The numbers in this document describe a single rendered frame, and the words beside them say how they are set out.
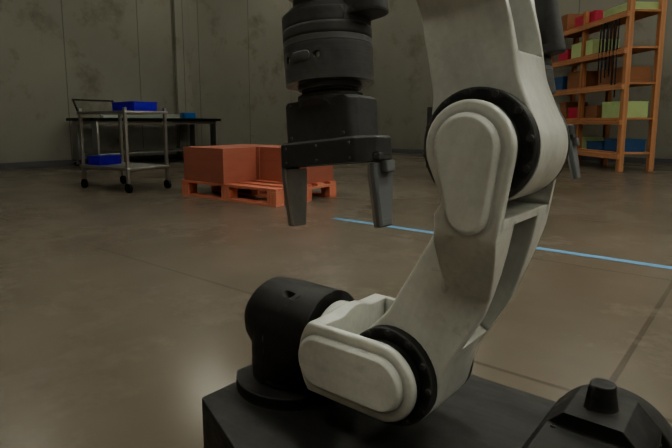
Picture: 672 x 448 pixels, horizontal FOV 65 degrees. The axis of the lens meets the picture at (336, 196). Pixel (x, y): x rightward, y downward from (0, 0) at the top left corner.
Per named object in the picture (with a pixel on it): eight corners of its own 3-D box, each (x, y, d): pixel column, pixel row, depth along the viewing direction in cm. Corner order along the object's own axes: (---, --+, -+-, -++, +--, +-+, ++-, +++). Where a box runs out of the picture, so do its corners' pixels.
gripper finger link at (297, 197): (309, 223, 57) (306, 166, 57) (289, 226, 55) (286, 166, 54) (298, 223, 58) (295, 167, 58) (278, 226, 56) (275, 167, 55)
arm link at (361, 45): (256, 168, 53) (249, 48, 52) (317, 167, 60) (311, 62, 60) (360, 161, 45) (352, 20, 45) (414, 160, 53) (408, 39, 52)
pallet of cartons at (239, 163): (338, 196, 458) (338, 147, 452) (272, 208, 396) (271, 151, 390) (248, 186, 531) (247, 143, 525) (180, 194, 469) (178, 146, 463)
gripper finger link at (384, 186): (370, 228, 49) (366, 161, 48) (388, 224, 51) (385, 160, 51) (385, 228, 48) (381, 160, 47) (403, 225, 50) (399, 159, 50)
